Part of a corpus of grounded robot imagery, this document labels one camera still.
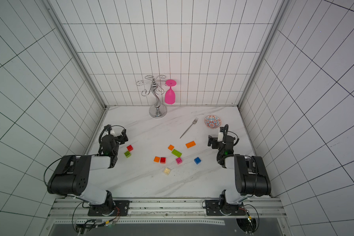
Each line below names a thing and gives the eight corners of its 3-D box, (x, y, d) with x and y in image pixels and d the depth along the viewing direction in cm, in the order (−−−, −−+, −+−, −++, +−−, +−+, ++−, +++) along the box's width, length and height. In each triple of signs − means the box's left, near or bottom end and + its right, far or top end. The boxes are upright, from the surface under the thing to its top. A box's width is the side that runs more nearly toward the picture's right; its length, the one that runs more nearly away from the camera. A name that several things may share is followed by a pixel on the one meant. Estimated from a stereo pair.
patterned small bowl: (205, 129, 107) (206, 125, 103) (203, 118, 114) (204, 114, 110) (220, 129, 107) (222, 125, 103) (218, 118, 114) (219, 114, 110)
